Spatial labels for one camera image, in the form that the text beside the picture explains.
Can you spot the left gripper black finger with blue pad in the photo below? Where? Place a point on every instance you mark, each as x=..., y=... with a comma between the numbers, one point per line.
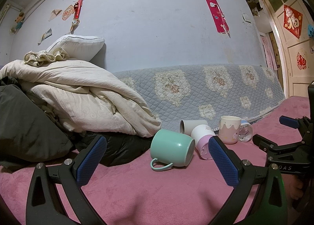
x=269, y=205
x=44, y=205

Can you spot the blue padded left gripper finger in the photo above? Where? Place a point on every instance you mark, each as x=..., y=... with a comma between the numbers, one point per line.
x=289, y=122

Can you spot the mint green mug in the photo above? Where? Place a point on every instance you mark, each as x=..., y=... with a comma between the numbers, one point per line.
x=171, y=149

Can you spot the clear glass cup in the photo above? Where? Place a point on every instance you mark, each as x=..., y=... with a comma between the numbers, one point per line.
x=245, y=131

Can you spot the white and pink cup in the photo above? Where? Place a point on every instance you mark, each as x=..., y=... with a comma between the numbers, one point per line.
x=201, y=134

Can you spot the white paper cup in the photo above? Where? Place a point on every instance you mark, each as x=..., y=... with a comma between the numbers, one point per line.
x=186, y=126

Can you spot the red papercut door sticker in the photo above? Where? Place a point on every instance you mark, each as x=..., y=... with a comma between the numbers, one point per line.
x=301, y=61

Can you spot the pink white drip mug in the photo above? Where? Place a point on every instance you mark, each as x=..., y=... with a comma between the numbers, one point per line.
x=229, y=129

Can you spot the black jacket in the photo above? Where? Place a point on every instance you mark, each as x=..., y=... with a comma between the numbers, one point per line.
x=28, y=136

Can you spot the cream panelled door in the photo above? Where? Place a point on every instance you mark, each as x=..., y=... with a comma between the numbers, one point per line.
x=295, y=81

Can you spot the red fu door decoration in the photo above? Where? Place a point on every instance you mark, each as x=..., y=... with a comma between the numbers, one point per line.
x=293, y=21

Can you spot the cream folded quilt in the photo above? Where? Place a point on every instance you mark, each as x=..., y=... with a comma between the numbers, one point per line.
x=86, y=97

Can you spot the blue quilted floral cover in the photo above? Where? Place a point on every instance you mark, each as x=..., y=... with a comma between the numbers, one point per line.
x=206, y=92

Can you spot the pink red height chart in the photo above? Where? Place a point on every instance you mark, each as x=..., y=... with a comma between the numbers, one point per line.
x=218, y=17

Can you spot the crumpled cream cloth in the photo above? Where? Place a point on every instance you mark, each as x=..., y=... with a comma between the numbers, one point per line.
x=44, y=57

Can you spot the white pillow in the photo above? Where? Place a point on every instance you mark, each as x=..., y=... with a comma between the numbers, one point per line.
x=78, y=46

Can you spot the red hanging knot ornament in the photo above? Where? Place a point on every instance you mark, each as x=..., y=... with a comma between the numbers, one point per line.
x=76, y=21

